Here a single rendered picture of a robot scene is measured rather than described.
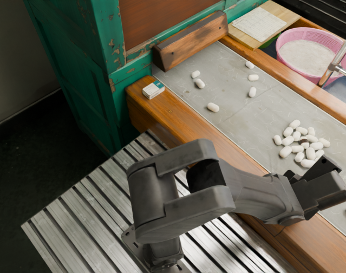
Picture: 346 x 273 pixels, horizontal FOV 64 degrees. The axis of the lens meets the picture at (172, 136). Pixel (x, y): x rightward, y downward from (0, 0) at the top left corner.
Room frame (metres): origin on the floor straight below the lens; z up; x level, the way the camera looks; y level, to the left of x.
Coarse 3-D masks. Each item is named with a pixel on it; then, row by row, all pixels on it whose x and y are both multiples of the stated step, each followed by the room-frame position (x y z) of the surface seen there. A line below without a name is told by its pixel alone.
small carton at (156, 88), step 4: (156, 80) 0.61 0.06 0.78; (152, 84) 0.59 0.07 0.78; (156, 84) 0.59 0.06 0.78; (160, 84) 0.59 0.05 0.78; (144, 88) 0.57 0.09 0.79; (148, 88) 0.57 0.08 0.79; (152, 88) 0.57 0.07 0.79; (156, 88) 0.57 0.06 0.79; (160, 88) 0.58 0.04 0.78; (164, 88) 0.59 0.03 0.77; (144, 92) 0.56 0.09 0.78; (148, 92) 0.56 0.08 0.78; (152, 92) 0.56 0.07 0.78; (156, 92) 0.56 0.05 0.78; (160, 92) 0.57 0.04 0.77; (148, 96) 0.55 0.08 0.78; (152, 96) 0.55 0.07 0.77
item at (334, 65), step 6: (342, 48) 0.65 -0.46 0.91; (336, 54) 0.65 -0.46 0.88; (342, 54) 0.64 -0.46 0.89; (336, 60) 0.64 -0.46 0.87; (330, 66) 0.65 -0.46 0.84; (336, 66) 0.64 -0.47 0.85; (324, 72) 0.65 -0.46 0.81; (330, 72) 0.64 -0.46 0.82; (342, 72) 0.63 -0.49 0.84; (324, 78) 0.64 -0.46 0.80; (318, 84) 0.65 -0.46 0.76; (324, 84) 0.64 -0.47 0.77
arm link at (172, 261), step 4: (148, 244) 0.14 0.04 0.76; (148, 248) 0.13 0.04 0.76; (148, 252) 0.12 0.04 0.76; (148, 256) 0.11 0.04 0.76; (168, 260) 0.10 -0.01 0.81; (172, 260) 0.10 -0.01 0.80; (176, 260) 0.10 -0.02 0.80; (152, 264) 0.10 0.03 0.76; (160, 264) 0.09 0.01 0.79; (164, 264) 0.09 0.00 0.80; (168, 264) 0.09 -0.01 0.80; (172, 264) 0.09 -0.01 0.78; (152, 268) 0.09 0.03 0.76; (156, 268) 0.09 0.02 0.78; (160, 268) 0.09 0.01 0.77; (164, 268) 0.09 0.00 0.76
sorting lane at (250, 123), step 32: (192, 64) 0.74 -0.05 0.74; (224, 64) 0.75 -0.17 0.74; (192, 96) 0.59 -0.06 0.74; (224, 96) 0.60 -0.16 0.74; (256, 96) 0.60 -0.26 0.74; (288, 96) 0.61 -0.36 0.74; (224, 128) 0.47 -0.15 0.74; (256, 128) 0.48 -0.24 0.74; (320, 128) 0.49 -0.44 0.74; (256, 160) 0.37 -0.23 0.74; (288, 160) 0.38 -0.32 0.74
